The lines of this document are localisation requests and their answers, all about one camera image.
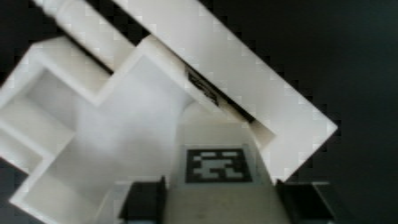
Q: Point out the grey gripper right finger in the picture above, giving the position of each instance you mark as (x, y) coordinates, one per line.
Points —
(311, 203)

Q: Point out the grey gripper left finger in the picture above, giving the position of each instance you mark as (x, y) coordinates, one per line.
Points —
(133, 203)

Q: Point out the white chair leg tagged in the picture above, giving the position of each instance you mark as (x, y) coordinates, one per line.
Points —
(220, 190)

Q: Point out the white front rail bar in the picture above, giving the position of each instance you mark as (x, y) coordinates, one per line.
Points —
(192, 45)

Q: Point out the white chair seat part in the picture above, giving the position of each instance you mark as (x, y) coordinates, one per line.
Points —
(87, 124)

